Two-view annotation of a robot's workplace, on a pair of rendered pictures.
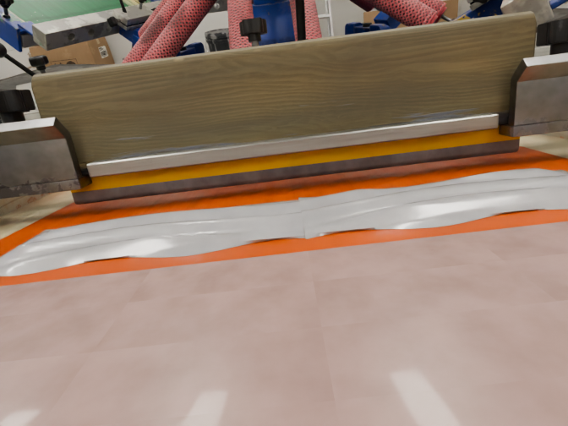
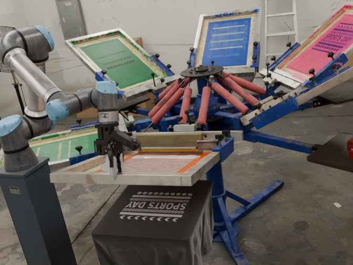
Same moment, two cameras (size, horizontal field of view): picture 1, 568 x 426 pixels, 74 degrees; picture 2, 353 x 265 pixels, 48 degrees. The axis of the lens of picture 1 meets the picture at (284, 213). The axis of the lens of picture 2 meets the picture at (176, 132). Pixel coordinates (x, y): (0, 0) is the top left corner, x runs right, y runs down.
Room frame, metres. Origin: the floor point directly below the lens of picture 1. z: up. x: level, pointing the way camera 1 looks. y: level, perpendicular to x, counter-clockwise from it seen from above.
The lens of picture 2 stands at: (-1.49, -0.64, 1.91)
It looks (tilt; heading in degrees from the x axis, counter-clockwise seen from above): 21 degrees down; 18
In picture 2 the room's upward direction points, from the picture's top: 9 degrees counter-clockwise
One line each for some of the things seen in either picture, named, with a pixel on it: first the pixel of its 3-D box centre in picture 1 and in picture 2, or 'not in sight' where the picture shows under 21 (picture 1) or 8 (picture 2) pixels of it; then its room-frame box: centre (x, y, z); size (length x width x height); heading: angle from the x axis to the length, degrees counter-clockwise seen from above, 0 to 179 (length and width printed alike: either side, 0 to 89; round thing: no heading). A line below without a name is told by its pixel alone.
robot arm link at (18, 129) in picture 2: not in sight; (12, 131); (-0.08, 0.61, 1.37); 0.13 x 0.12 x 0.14; 154
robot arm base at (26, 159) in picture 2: not in sight; (18, 155); (-0.08, 0.61, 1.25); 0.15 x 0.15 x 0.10
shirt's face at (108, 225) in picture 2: not in sight; (156, 205); (-0.01, 0.00, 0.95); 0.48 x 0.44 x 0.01; 178
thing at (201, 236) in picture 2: not in sight; (204, 244); (-0.02, -0.21, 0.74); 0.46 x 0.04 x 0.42; 178
